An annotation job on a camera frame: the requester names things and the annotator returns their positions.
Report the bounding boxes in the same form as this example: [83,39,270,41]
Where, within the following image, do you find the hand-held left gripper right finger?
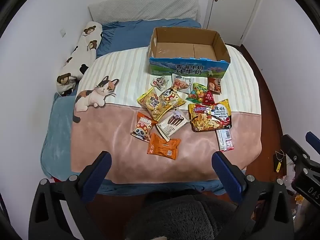
[211,151,294,240]

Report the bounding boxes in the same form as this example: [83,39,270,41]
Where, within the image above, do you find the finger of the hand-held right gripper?
[281,134,312,167]
[305,131,320,155]

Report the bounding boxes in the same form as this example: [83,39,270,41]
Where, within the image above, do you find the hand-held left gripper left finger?
[28,151,113,240]

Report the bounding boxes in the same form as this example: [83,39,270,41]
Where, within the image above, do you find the clear red spicy strip packet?
[215,128,235,152]

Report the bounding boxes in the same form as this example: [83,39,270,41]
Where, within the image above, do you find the yellow instant noodle packet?
[188,99,232,132]

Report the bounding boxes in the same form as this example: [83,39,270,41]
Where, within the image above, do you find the orange panda snack packet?
[130,112,154,143]

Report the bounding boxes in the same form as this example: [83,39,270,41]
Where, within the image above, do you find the orange bread packet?
[146,133,181,160]

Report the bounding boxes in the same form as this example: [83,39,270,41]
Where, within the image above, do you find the white wafer stick packet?
[156,109,190,142]

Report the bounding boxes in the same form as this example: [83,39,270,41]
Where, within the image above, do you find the yellow biscuit packet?
[137,87,165,120]

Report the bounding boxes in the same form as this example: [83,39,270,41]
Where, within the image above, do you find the yellow panda snack packet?
[157,86,186,113]

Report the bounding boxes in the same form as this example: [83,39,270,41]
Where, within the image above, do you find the cardboard box with blue print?
[148,27,231,77]

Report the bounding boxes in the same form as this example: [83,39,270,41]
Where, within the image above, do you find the cat printed blanket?
[70,44,263,184]

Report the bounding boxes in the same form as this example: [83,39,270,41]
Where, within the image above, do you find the person's dark fuzzy clothing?
[125,190,253,240]

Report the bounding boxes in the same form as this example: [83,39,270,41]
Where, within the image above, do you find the red triangular snack packet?
[201,90,215,105]

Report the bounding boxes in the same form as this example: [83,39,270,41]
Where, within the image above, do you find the green candy packet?
[186,82,209,103]

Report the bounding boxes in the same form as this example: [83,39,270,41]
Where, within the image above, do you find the brown red snack packet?
[207,77,222,94]

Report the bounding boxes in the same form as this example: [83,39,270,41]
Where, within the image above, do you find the white snack packet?
[172,76,194,93]

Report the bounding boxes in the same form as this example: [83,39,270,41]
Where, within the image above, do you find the small clear snack packet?
[151,76,168,91]

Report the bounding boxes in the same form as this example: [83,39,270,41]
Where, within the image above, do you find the bear print pillow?
[56,21,104,96]

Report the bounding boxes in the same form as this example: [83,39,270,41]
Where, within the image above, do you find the blue quilt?
[96,19,202,58]

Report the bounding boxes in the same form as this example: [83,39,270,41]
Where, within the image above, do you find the white door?
[206,0,265,47]

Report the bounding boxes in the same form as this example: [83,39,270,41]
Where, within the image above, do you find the white textured pillow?
[88,0,199,22]

